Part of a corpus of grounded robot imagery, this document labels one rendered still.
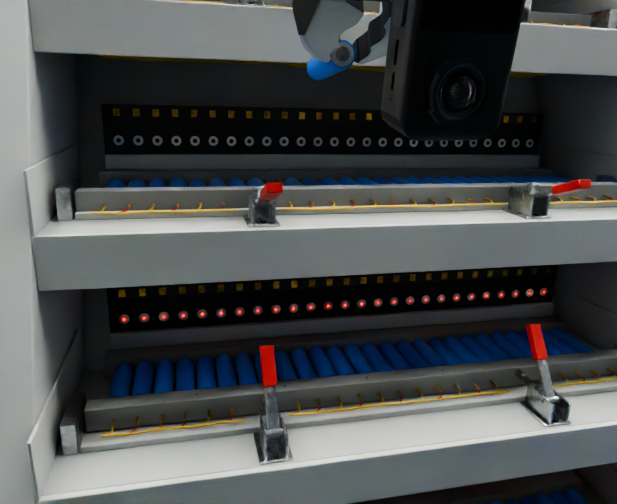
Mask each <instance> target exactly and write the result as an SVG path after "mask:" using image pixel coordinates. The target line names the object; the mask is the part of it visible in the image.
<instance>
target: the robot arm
mask: <svg viewBox="0 0 617 504"><path fill-rule="evenodd" d="M364 1H378V2H380V11H379V16H378V17H376V18H375V19H373V20H372V21H370V22H369V25H368V30H367V31H366V32H365V33H364V34H363V35H361V36H360V37H359V38H356V40H355V42H354V43H353V47H354V49H355V60H354V62H356V63H359V64H365V63H368V62H370V61H373V60H376V59H378V58H381V57H384V56H386V55H387V58H386V67H385V76H384V85H383V94H382V104H381V115H382V118H383V120H384V121H385V122H386V123H387V124H388V125H389V126H391V127H392V128H394V129H395V130H397V131H398V132H400V133H401V134H403V135H404V136H406V137H408V138H409V139H411V140H413V141H443V140H479V139H484V138H486V137H489V136H491V135H492V134H494V133H495V132H496V131H497V129H498V127H499V124H500V120H501V115H502V110H503V105H504V101H505V96H506V91H507V86H508V81H509V77H510V72H511V67H512V62H513V58H514V53H515V48H516V43H517V38H518V34H519V29H520V24H521V19H522V15H523V10H524V5H525V0H364ZM292 8H293V14H294V18H295V22H296V26H297V31H298V35H300V39H301V43H302V45H303V47H304V48H305V49H306V51H307V52H308V53H309V54H310V55H311V56H312V57H313V58H314V59H316V60H319V61H321V62H324V63H327V62H331V60H332V59H331V52H332V51H333V50H334V49H336V48H337V47H339V46H340V36H341V35H342V33H343V32H344V31H346V30H347V29H349V28H351V27H353V26H355V25H357V23H358V22H359V21H360V19H361V18H362V17H363V15H364V7H363V0H292Z"/></svg>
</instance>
